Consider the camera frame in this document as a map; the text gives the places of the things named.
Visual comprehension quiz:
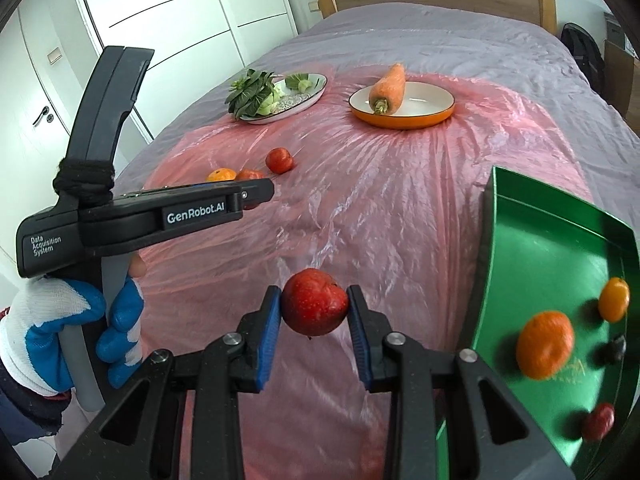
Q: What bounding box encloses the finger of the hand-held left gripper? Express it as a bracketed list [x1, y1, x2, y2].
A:
[235, 178, 275, 211]

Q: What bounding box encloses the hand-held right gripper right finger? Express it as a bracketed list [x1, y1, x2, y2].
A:
[346, 285, 576, 480]

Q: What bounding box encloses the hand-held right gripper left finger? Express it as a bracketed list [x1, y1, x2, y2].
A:
[52, 285, 282, 480]

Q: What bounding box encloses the red apple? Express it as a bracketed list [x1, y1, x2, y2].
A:
[280, 268, 350, 338]
[581, 402, 616, 442]
[265, 147, 295, 175]
[235, 170, 269, 211]

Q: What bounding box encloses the green metal tray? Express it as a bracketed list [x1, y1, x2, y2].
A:
[440, 165, 638, 480]

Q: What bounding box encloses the dark plum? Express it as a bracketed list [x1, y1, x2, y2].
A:
[597, 335, 627, 365]

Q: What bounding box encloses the person's left forearm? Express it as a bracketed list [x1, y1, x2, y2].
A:
[0, 360, 76, 448]

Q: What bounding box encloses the person's left hand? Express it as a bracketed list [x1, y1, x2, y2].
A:
[0, 255, 147, 397]

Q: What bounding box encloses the leafy bok choy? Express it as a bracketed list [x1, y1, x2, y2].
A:
[225, 70, 286, 120]

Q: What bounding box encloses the white oval plate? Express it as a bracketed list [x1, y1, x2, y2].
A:
[239, 73, 328, 125]

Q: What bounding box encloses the small bok choy piece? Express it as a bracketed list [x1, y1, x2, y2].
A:
[284, 74, 316, 94]

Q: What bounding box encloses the pink plastic sheet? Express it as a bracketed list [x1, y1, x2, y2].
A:
[125, 60, 640, 480]

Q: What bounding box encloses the white door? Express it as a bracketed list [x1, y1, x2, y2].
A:
[17, 5, 151, 148]

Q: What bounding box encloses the carrot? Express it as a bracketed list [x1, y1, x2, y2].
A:
[369, 63, 407, 115]

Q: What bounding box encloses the white wardrobe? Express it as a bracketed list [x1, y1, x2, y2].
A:
[75, 0, 301, 141]

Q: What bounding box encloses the orange rimmed round plate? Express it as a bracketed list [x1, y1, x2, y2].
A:
[348, 81, 457, 130]

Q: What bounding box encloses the lilac bed sheet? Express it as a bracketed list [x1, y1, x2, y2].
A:
[50, 7, 640, 480]

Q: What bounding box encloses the black backpack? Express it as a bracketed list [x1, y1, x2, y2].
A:
[560, 22, 607, 92]

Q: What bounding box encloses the wooden cabinet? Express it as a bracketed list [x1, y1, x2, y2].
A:
[602, 40, 640, 122]

